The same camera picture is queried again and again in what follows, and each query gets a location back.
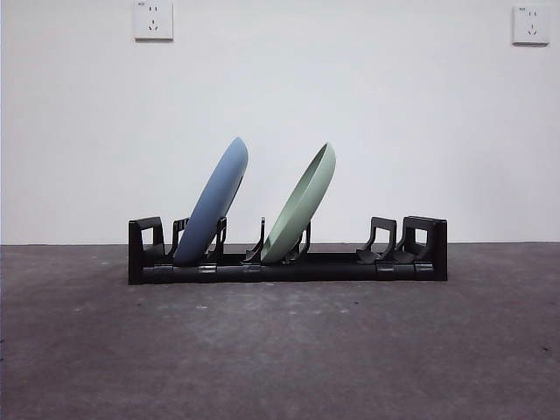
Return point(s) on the black plastic plate rack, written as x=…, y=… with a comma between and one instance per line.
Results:
x=328, y=272

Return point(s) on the white wall socket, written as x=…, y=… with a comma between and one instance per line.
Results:
x=531, y=26
x=153, y=31

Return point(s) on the blue round plate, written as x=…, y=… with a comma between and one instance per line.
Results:
x=214, y=197

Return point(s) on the green round plate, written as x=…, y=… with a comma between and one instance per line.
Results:
x=306, y=197

